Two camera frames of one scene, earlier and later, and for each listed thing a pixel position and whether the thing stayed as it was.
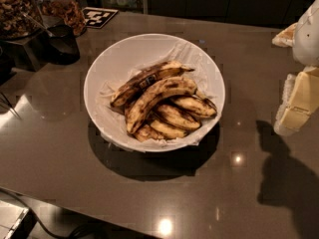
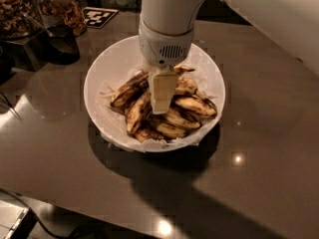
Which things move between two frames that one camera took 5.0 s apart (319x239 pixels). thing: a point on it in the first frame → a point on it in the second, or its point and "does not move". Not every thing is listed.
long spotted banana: x=137 y=109 does not move
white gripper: x=307 y=39 → x=163 y=48
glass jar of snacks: x=57 y=4 does not move
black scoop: x=62 y=47 does not move
